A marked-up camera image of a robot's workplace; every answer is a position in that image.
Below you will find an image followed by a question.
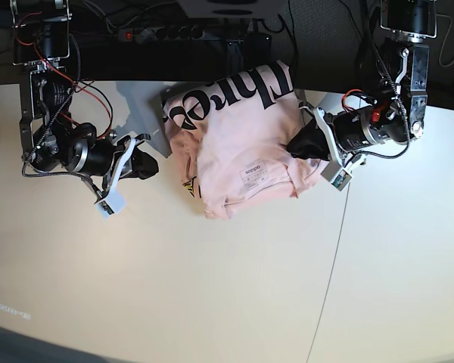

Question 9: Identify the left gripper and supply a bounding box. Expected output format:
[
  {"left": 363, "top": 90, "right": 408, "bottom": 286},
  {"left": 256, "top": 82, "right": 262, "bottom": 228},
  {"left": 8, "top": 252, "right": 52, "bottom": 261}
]
[{"left": 287, "top": 104, "right": 407, "bottom": 164}]

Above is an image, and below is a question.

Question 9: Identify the metal table leg column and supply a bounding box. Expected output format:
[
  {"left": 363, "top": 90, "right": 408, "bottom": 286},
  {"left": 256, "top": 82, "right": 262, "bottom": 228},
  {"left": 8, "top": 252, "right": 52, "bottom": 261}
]
[{"left": 225, "top": 41, "right": 244, "bottom": 76}]

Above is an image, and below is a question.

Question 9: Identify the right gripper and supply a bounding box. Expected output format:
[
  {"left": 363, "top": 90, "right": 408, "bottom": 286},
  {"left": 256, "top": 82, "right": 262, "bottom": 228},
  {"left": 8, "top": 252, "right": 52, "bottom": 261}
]
[{"left": 60, "top": 132, "right": 159, "bottom": 200}]

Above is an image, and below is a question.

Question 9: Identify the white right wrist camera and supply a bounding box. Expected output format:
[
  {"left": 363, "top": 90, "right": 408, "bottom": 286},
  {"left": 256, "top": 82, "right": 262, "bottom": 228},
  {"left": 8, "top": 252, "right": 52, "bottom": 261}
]
[{"left": 95, "top": 191, "right": 126, "bottom": 219}]

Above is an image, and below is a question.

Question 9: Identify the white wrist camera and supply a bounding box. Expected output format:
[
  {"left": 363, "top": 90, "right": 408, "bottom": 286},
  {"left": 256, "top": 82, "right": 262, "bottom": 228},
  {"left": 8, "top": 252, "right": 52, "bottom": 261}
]
[
  {"left": 321, "top": 161, "right": 353, "bottom": 191},
  {"left": 95, "top": 191, "right": 126, "bottom": 219}
]

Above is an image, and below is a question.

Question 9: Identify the white cable on floor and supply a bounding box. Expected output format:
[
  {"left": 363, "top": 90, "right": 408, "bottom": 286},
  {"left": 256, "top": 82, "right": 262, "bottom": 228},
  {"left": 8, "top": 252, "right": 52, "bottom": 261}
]
[{"left": 437, "top": 14, "right": 454, "bottom": 69}]

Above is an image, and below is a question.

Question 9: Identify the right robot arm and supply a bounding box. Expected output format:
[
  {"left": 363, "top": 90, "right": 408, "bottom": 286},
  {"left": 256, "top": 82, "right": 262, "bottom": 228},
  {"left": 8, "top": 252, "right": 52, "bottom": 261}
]
[{"left": 10, "top": 1, "right": 159, "bottom": 200}]

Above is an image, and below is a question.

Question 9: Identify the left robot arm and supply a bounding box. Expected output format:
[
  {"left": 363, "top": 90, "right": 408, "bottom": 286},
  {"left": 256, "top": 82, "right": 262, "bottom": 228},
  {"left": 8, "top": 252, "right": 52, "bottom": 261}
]
[{"left": 287, "top": 1, "right": 437, "bottom": 167}]

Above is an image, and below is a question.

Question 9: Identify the black power adapter box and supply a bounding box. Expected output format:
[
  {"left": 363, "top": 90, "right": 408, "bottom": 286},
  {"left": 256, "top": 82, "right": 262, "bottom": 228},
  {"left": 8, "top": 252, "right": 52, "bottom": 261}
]
[{"left": 244, "top": 32, "right": 272, "bottom": 57}]

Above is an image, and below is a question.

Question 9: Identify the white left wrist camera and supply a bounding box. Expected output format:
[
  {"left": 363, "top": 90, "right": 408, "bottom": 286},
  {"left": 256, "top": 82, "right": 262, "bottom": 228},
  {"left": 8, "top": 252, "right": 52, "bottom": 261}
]
[{"left": 321, "top": 161, "right": 353, "bottom": 191}]

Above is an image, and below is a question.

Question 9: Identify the grey camera stand base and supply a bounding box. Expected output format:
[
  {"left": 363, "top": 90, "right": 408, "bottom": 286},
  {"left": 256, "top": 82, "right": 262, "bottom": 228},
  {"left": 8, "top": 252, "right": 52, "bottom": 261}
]
[{"left": 178, "top": 0, "right": 287, "bottom": 18}]

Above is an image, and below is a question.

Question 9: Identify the pink T-shirt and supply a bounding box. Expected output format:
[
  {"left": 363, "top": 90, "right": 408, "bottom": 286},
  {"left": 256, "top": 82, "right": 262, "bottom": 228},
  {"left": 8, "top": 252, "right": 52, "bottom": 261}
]
[{"left": 163, "top": 61, "right": 327, "bottom": 219}]

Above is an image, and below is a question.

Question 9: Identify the black power strip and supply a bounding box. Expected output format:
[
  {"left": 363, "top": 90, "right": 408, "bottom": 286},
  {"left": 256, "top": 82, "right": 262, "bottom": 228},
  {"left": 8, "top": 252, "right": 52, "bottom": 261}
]
[{"left": 117, "top": 26, "right": 206, "bottom": 44}]

